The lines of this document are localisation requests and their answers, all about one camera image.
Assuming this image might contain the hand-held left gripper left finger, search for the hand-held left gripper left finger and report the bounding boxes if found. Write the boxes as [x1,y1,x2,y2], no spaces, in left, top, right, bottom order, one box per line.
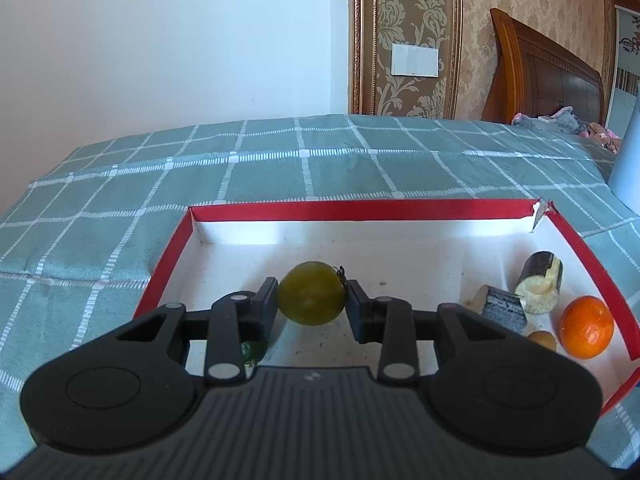
[117,276,280,386]

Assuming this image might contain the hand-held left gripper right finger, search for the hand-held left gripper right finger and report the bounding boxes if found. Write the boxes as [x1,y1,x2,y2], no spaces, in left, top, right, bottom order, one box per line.
[345,279,506,386]

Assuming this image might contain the green tomato with stem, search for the green tomato with stem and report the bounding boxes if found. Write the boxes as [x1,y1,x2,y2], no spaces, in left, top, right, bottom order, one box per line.
[277,261,348,326]

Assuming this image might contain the red cardboard box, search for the red cardboard box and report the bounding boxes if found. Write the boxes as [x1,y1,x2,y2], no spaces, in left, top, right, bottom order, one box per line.
[132,199,640,417]

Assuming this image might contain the dark eggplant piece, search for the dark eggplant piece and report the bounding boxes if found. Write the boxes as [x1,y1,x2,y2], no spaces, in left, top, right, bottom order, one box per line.
[472,285,528,335]

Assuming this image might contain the eggplant piece with pale cut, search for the eggplant piece with pale cut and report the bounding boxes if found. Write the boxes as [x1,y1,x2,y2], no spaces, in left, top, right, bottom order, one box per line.
[515,251,564,315]

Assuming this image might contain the small orange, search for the small orange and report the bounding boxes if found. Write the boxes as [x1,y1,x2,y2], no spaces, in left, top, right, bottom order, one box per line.
[559,295,615,359]

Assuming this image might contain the small round brown fruit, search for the small round brown fruit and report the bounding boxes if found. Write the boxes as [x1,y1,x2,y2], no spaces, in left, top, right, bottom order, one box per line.
[527,330,557,352]

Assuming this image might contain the green avocado in box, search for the green avocado in box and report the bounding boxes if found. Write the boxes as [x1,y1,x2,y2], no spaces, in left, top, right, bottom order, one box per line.
[240,341,268,363]

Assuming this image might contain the crumpled clothes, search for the crumpled clothes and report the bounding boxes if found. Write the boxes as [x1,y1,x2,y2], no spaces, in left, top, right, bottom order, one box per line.
[510,106,625,156]

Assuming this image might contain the wooden headboard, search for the wooden headboard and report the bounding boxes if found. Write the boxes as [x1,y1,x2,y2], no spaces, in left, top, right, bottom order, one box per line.
[482,8,607,126]

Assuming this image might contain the green checkered bed blanket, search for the green checkered bed blanket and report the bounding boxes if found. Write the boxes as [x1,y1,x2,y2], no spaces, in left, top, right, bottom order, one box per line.
[0,114,640,466]

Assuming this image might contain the gold framed wallpaper panel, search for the gold framed wallpaper panel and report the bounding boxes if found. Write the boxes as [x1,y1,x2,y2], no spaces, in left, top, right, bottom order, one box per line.
[348,0,464,120]

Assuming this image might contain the white wall switch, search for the white wall switch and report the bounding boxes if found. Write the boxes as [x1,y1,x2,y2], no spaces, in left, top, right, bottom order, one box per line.
[391,43,441,78]

